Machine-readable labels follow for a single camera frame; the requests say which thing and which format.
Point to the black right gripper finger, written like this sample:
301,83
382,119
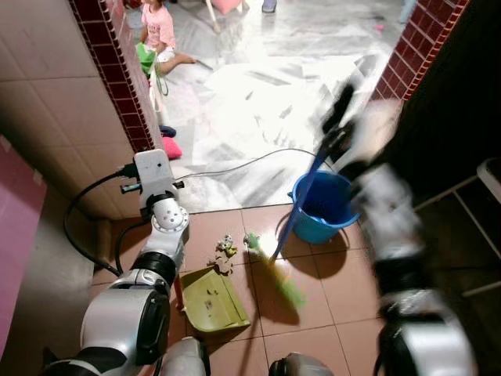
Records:
343,102

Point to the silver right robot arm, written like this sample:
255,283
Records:
399,258

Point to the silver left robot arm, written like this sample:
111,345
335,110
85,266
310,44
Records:
125,321

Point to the blue plastic bucket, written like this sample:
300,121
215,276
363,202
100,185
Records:
329,211

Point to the pink stool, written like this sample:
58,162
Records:
227,5

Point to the crumpled paper trash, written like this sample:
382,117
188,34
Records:
226,251

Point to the pink slipper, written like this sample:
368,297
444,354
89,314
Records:
171,148

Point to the dark blue slipper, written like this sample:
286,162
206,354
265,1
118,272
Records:
167,131

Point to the child in pink shirt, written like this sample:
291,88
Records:
162,31

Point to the green bag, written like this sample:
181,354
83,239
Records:
145,56

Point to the silver right robot leg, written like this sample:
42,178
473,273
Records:
299,366

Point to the silver robot leg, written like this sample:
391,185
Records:
299,366
186,359

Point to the silver left robot leg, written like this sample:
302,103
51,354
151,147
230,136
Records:
186,359

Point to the pink board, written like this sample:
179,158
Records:
17,227

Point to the white metal chair frame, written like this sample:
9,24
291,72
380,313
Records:
491,176

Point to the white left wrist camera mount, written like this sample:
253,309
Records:
154,171

